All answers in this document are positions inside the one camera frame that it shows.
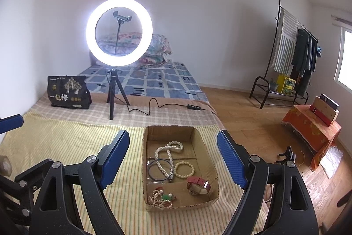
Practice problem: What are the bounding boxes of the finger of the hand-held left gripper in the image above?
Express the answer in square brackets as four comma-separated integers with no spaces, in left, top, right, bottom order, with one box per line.
[0,114,24,134]
[0,159,55,235]

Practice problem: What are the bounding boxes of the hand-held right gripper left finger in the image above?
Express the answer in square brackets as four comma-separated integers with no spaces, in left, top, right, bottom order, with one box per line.
[30,130,130,235]

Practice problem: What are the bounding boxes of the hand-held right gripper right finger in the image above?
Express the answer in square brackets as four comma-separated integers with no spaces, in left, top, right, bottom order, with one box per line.
[217,130,319,235]

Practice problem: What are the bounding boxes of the blue bangle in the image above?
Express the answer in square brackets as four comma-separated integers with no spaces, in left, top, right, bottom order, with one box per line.
[148,158,174,183]

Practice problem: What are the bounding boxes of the cardboard box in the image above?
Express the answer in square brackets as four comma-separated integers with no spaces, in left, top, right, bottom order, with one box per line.
[142,125,220,212]

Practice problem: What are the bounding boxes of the long pearl necklace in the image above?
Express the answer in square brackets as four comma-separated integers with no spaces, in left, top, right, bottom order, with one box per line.
[154,141,184,180]

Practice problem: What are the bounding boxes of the small pearl bracelet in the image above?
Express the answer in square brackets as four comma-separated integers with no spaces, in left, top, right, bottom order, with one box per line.
[148,188,174,208]

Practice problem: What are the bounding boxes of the cream bead bracelet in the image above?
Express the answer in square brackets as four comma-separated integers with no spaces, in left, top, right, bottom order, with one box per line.
[174,161,195,179]

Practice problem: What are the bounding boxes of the person's left hand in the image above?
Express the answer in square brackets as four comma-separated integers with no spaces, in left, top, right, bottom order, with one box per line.
[0,155,12,176]

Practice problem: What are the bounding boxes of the striped yellow blanket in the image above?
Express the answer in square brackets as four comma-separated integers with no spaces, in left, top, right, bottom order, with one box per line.
[0,111,268,235]

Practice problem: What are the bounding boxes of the small black tripod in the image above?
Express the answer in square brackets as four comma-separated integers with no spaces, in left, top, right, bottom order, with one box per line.
[276,146,297,167]

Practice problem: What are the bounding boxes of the checked beige blanket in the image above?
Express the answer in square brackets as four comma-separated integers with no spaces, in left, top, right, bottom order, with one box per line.
[25,93,220,131]

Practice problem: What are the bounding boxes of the black printed bag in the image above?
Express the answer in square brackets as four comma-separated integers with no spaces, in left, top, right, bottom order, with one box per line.
[47,75,92,110]

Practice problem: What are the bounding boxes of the black clothes rack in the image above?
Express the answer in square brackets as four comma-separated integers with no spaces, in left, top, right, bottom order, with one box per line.
[249,0,319,109]

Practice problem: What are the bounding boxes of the orange cloth covered stool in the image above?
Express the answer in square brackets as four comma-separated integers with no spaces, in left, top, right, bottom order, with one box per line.
[281,104,342,172]

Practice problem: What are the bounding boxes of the blue patterned bed sheet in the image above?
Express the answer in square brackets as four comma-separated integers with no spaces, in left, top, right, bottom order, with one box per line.
[78,60,209,103]

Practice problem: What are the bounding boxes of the yellow box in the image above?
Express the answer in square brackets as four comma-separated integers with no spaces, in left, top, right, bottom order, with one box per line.
[276,74,297,94]

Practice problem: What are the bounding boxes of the red box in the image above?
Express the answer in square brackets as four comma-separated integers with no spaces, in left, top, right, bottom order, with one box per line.
[309,96,339,127]

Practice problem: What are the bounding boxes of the dark box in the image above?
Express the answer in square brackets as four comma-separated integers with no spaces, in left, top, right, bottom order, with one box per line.
[319,94,340,111]

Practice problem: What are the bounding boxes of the stack of floral quilts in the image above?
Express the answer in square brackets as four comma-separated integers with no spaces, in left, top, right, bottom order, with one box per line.
[97,32,172,68]

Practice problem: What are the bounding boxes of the dark hanging clothes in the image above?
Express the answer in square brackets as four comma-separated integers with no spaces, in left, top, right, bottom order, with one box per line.
[291,28,318,96]

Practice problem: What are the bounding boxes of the striped towel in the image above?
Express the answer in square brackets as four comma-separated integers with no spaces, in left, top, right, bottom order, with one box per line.
[269,8,300,74]

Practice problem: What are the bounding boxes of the phone holder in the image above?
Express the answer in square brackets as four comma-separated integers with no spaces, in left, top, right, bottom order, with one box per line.
[112,11,132,55]

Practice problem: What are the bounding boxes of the window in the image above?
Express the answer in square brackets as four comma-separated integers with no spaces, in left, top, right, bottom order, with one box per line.
[334,26,352,92]

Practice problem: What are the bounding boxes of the red strap watch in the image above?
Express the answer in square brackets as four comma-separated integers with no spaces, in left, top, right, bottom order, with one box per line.
[186,177,212,195]

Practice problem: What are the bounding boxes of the black cable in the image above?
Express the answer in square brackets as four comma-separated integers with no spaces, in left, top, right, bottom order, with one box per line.
[114,94,218,116]

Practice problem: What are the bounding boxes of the ring light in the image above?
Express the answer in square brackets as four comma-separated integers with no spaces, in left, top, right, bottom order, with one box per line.
[86,0,153,66]

